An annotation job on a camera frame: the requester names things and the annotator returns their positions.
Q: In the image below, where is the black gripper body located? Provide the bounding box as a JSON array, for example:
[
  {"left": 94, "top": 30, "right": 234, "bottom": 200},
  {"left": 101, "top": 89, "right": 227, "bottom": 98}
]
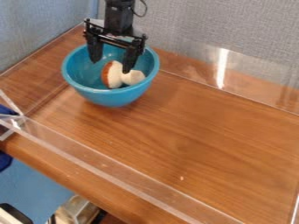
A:
[{"left": 83, "top": 17, "right": 147, "bottom": 55}]

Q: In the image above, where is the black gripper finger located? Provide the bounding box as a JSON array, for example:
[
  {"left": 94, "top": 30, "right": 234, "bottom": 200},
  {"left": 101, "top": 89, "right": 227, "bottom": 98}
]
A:
[
  {"left": 87, "top": 33, "right": 105, "bottom": 63},
  {"left": 123, "top": 40, "right": 143, "bottom": 74}
]

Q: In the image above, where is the brown and white toy mushroom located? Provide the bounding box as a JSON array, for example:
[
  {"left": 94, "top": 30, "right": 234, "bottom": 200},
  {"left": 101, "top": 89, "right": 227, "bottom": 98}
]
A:
[{"left": 101, "top": 60, "right": 146, "bottom": 89}]

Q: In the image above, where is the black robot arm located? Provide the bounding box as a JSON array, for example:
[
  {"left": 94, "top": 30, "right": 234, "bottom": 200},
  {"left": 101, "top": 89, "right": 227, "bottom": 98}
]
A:
[{"left": 83, "top": 0, "right": 147, "bottom": 74}]

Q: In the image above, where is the blue ceramic bowl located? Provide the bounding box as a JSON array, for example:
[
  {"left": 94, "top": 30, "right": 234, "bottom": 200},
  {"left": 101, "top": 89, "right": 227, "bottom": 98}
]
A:
[{"left": 62, "top": 45, "right": 161, "bottom": 107}]

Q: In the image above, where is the clear acrylic table barrier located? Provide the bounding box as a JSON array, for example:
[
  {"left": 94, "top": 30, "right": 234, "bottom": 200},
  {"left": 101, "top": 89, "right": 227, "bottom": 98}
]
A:
[{"left": 0, "top": 27, "right": 299, "bottom": 224}]

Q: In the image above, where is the dark blue cloth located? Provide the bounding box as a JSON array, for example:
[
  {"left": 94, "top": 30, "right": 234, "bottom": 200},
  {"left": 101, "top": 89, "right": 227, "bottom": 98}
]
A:
[{"left": 0, "top": 104, "right": 19, "bottom": 172}]

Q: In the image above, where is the metal table leg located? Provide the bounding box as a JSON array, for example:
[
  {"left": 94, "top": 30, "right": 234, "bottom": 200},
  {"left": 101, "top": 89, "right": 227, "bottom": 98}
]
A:
[{"left": 46, "top": 195, "right": 99, "bottom": 224}]

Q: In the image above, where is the black object bottom left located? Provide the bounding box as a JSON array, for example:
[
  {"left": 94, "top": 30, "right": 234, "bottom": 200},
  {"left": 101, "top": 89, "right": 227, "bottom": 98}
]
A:
[{"left": 0, "top": 203, "right": 34, "bottom": 224}]

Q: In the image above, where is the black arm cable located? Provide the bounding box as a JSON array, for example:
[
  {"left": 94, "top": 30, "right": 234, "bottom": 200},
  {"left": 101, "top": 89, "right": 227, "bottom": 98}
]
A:
[{"left": 131, "top": 0, "right": 150, "bottom": 18}]

